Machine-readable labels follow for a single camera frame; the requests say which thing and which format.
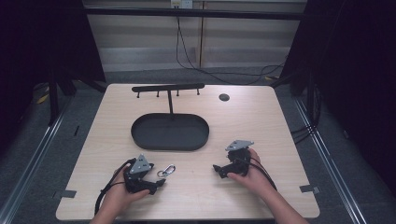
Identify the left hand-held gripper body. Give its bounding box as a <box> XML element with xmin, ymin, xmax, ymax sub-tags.
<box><xmin>123</xmin><ymin>153</ymin><xmax>157</xmax><ymax>195</ymax></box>

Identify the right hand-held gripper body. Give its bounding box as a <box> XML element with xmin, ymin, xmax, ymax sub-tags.
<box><xmin>224</xmin><ymin>139</ymin><xmax>255</xmax><ymax>176</ymax></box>

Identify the silver carabiner keyring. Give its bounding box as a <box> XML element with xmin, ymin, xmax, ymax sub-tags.
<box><xmin>156</xmin><ymin>163</ymin><xmax>177</xmax><ymax>179</ymax></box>

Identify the person's left hand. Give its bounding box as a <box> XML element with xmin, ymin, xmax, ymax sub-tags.
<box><xmin>103</xmin><ymin>165</ymin><xmax>151</xmax><ymax>213</ymax></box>

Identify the person's right hand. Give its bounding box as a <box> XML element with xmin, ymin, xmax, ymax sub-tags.
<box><xmin>227</xmin><ymin>147</ymin><xmax>276</xmax><ymax>201</ymax></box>

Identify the black hook stand with tray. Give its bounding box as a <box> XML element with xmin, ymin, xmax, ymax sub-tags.
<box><xmin>130</xmin><ymin>82</ymin><xmax>210</xmax><ymax>152</ymax></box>

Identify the grey tape strip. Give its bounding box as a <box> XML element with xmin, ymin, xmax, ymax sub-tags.
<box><xmin>299</xmin><ymin>184</ymin><xmax>321</xmax><ymax>195</ymax></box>
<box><xmin>51</xmin><ymin>189</ymin><xmax>78</xmax><ymax>200</ymax></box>

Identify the black metal stand leg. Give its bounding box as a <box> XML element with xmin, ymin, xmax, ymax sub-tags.
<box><xmin>46</xmin><ymin>69</ymin><xmax>62</xmax><ymax>127</ymax></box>

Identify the yellow floor tape piece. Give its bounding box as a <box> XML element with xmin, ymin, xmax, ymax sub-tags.
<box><xmin>35</xmin><ymin>87</ymin><xmax>50</xmax><ymax>105</ymax></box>

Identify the dark curtain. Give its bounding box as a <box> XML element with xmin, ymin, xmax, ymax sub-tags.
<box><xmin>0</xmin><ymin>0</ymin><xmax>106</xmax><ymax>157</ymax></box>
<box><xmin>279</xmin><ymin>0</ymin><xmax>396</xmax><ymax>197</ymax></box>

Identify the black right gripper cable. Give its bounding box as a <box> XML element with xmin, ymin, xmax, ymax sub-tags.
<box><xmin>236</xmin><ymin>156</ymin><xmax>278</xmax><ymax>191</ymax></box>

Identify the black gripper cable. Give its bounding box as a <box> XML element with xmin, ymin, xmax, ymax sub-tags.
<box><xmin>236</xmin><ymin>156</ymin><xmax>278</xmax><ymax>191</ymax></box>
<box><xmin>93</xmin><ymin>158</ymin><xmax>138</xmax><ymax>217</ymax></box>

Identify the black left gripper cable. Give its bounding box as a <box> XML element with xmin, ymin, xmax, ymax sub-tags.
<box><xmin>93</xmin><ymin>158</ymin><xmax>138</xmax><ymax>217</ymax></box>

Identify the bundle of black floor cables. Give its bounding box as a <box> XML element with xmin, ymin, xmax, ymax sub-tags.
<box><xmin>290</xmin><ymin>83</ymin><xmax>322</xmax><ymax>145</ymax></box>

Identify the metal floor rail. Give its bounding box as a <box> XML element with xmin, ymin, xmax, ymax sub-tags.
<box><xmin>0</xmin><ymin>96</ymin><xmax>74</xmax><ymax>224</ymax></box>
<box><xmin>292</xmin><ymin>97</ymin><xmax>370</xmax><ymax>224</ymax></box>

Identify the black wall cable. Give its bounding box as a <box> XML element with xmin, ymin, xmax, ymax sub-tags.
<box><xmin>175</xmin><ymin>16</ymin><xmax>289</xmax><ymax>86</ymax></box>

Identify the black horizontal frame bar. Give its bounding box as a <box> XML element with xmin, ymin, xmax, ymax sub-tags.
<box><xmin>83</xmin><ymin>7</ymin><xmax>307</xmax><ymax>21</ymax></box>

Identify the white wall socket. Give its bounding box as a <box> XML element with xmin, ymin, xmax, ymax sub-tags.
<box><xmin>170</xmin><ymin>0</ymin><xmax>194</xmax><ymax>9</ymax></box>

